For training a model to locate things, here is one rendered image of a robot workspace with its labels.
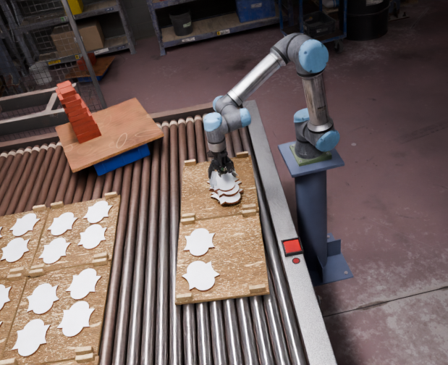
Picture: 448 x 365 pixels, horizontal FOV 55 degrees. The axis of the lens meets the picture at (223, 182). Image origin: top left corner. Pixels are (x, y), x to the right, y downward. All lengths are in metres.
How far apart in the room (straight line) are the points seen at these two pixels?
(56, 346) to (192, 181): 0.93
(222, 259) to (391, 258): 1.47
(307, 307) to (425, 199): 1.93
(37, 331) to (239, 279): 0.76
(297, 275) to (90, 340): 0.78
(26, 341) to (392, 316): 1.87
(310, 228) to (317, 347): 1.13
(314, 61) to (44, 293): 1.40
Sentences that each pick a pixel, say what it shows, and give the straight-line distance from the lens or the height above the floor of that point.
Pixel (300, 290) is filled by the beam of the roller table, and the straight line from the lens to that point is 1.63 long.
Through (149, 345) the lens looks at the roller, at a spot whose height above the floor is 0.92.
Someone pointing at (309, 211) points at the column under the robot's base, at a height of 0.53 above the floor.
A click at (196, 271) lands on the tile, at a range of 1.69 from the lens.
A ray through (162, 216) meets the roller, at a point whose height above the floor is 0.92.
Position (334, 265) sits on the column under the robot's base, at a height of 0.01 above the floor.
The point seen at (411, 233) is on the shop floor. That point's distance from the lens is 3.10.
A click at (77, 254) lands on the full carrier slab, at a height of 0.94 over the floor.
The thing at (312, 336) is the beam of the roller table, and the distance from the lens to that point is 1.53.
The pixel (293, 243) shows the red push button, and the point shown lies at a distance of 1.75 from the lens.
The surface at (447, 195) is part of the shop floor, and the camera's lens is 3.42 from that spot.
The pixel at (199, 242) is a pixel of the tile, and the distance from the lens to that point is 1.79.
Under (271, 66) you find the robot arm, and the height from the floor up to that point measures 1.43.
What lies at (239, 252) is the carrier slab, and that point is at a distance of 1.73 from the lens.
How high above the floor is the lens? 2.25
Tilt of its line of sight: 40 degrees down
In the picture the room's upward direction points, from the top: 12 degrees counter-clockwise
